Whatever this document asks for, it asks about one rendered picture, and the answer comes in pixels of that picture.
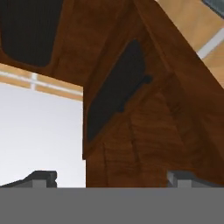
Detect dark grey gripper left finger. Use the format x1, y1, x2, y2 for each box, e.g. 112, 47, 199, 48
0, 170, 59, 189

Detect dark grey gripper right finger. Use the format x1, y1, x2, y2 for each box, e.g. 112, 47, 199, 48
166, 170, 224, 189

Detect wooden cabinet door, dark pane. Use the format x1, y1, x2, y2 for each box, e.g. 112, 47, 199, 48
0, 0, 97, 88
81, 29, 176, 160

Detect dark grey flat fixture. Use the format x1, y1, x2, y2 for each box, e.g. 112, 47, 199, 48
202, 0, 224, 19

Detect brown wooden wall cabinet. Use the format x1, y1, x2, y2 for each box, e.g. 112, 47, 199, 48
84, 0, 224, 189

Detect black cabinet door handle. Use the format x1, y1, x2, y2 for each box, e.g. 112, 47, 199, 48
117, 74, 153, 114

